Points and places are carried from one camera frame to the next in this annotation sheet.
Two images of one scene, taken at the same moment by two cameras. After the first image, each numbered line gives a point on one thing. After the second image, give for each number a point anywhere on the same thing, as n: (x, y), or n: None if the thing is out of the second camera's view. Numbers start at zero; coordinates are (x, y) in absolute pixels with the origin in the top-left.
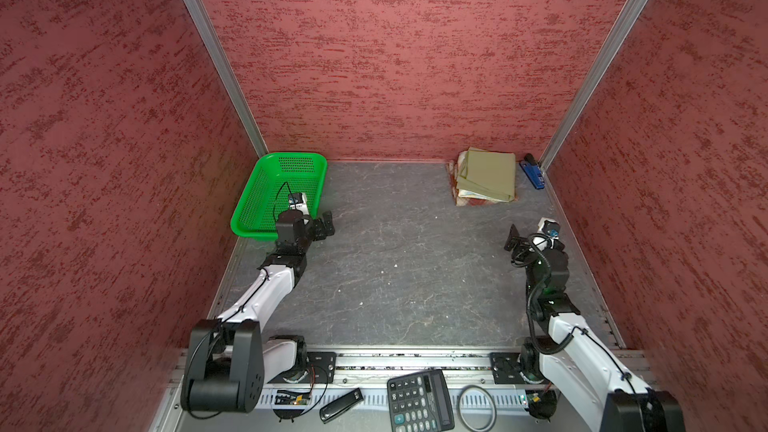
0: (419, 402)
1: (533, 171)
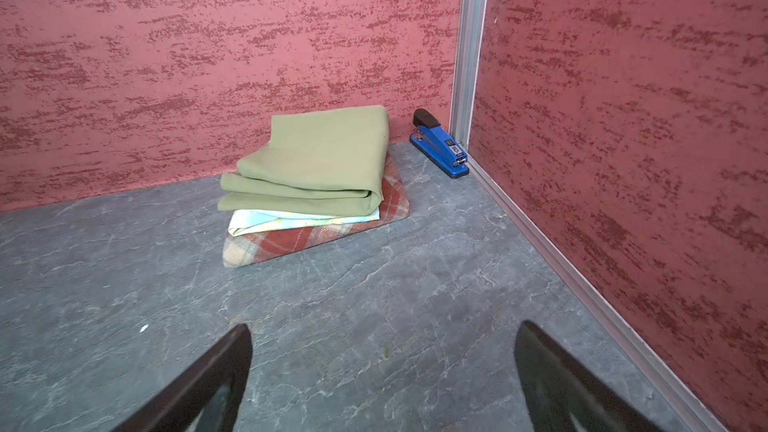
0: None
1: (439, 146)
